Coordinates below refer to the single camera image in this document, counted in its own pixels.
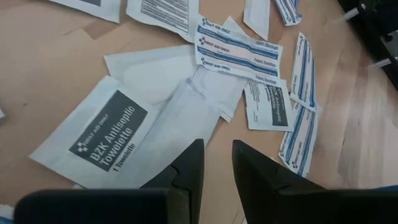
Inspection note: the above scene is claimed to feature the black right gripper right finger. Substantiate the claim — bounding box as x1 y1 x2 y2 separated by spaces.
232 139 398 224

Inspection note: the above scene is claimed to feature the white cylindrical peg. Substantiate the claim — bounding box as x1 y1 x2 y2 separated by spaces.
331 3 367 25
368 57 398 69

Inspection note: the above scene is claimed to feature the blue-striped fabric bandage packet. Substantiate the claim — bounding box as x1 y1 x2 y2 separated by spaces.
278 102 321 178
289 32 318 112
273 0 303 27

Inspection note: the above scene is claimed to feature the three-strip blue fabric bandage packet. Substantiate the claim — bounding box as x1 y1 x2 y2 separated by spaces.
194 15 284 85

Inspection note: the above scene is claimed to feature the white BZK antiseptic towelette packet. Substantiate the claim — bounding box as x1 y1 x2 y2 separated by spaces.
126 0 200 44
243 79 295 133
29 75 162 190
49 0 122 24

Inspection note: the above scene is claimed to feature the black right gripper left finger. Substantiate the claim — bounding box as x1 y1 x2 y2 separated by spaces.
14 138 205 224

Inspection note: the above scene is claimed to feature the plain white paper packet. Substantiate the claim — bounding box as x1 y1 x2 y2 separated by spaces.
104 44 200 110
222 16 249 37
192 67 249 124
119 77 223 190
243 0 271 41

